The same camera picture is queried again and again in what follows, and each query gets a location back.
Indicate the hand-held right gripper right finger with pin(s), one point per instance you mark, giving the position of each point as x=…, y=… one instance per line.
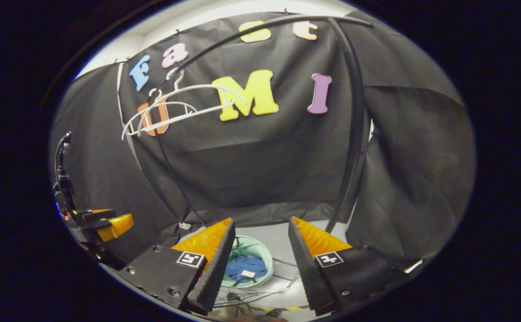
x=305, y=268

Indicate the black backdrop cloth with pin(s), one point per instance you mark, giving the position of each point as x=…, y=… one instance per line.
x=265, y=161

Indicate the white plastic hanger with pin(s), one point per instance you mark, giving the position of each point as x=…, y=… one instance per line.
x=171, y=120
x=207, y=88

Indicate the black clothes rack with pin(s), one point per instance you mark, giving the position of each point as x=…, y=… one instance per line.
x=354, y=134

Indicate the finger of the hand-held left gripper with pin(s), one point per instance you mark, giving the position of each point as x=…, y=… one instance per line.
x=97, y=214
x=117, y=226

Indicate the green laundry hamper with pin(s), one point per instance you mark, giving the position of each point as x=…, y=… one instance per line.
x=260, y=255

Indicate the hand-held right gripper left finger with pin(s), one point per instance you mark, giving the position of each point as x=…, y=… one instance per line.
x=218, y=268

